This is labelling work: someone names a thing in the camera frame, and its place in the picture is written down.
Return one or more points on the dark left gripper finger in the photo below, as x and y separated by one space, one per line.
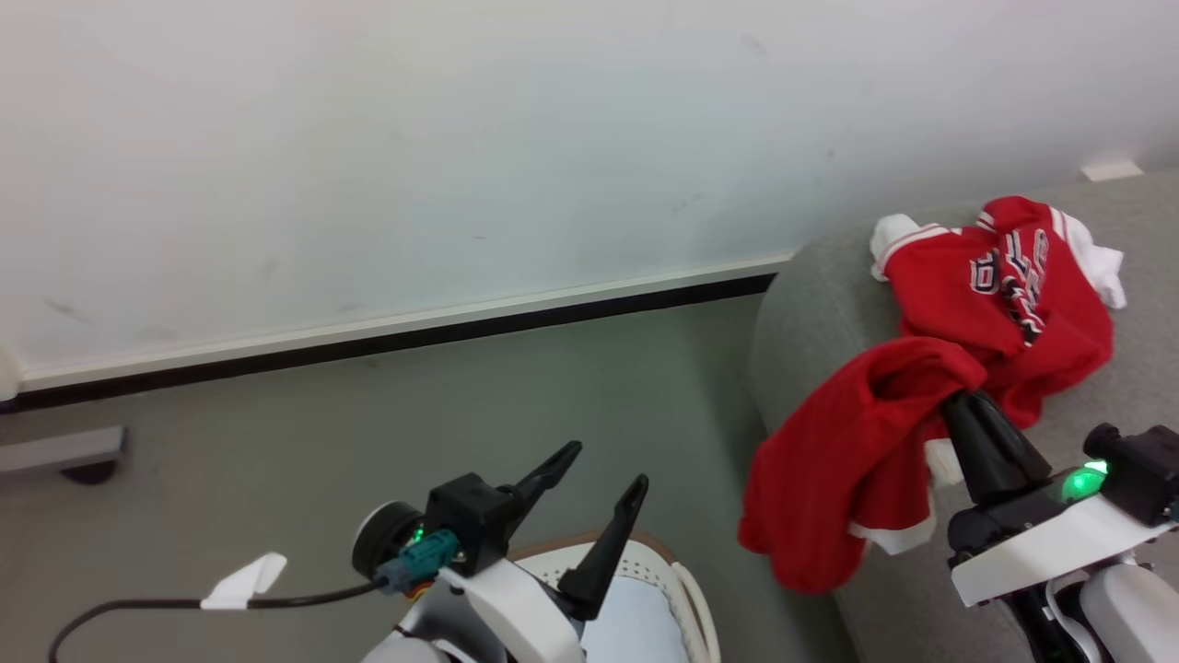
612 552
543 477

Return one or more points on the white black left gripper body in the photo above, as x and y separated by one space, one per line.
474 520

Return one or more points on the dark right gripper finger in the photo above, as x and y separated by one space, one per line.
1018 456
981 456

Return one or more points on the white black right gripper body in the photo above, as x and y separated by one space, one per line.
1050 543

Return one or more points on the red and white jersey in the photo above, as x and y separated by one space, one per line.
857 460

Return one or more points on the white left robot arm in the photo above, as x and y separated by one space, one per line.
414 645

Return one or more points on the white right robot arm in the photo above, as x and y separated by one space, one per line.
1128 612

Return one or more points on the grey fabric sofa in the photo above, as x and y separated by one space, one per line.
829 295

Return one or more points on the white plastic laundry basket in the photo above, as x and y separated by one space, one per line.
636 628

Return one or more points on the white and black baseboard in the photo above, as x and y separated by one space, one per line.
368 337

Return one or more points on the small white flat object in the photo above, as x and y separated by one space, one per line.
1112 171

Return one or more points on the black round foot pad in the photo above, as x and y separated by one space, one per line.
90 473

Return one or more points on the grey metal foot bar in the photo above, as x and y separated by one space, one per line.
55 449

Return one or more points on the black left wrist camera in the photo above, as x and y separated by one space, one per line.
382 539

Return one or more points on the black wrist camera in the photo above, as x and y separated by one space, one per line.
1147 465
382 539

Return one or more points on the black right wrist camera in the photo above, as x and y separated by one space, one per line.
1147 465

